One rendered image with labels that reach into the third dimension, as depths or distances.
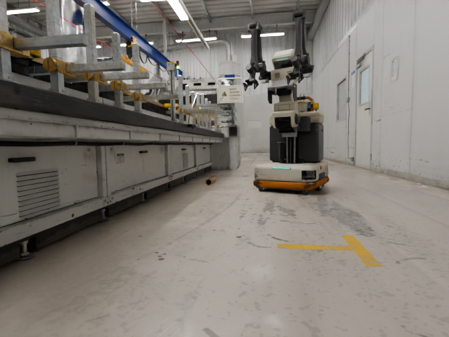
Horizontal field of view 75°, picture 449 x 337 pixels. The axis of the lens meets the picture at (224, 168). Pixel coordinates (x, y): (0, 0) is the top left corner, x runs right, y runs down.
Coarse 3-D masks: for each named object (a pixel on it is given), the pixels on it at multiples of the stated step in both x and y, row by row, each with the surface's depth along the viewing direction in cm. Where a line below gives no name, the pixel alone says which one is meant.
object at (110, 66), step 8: (72, 64) 119; (80, 64) 118; (88, 64) 118; (96, 64) 117; (104, 64) 117; (112, 64) 116; (120, 64) 116; (24, 72) 122; (32, 72) 121; (40, 72) 121; (48, 72) 120; (72, 72) 120; (80, 72) 121; (88, 72) 121
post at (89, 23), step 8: (88, 8) 137; (88, 16) 137; (88, 24) 138; (88, 32) 138; (88, 40) 138; (88, 48) 139; (88, 56) 139; (96, 56) 142; (88, 80) 140; (88, 88) 140; (96, 88) 142; (88, 96) 141; (96, 96) 142
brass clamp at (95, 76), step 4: (92, 72) 137; (96, 72) 140; (100, 72) 144; (84, 76) 137; (88, 76) 137; (92, 76) 138; (96, 76) 140; (96, 80) 141; (100, 80) 144; (100, 84) 150; (104, 84) 150
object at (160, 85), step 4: (124, 84) 168; (128, 84) 168; (132, 84) 167; (136, 84) 167; (140, 84) 167; (144, 84) 166; (148, 84) 166; (152, 84) 166; (156, 84) 165; (160, 84) 165; (164, 84) 165; (100, 88) 170; (104, 88) 170; (108, 88) 170; (128, 88) 168; (132, 88) 168; (136, 88) 167; (140, 88) 167; (144, 88) 167; (148, 88) 167; (152, 88) 167; (156, 88) 167; (160, 88) 167; (164, 88) 168
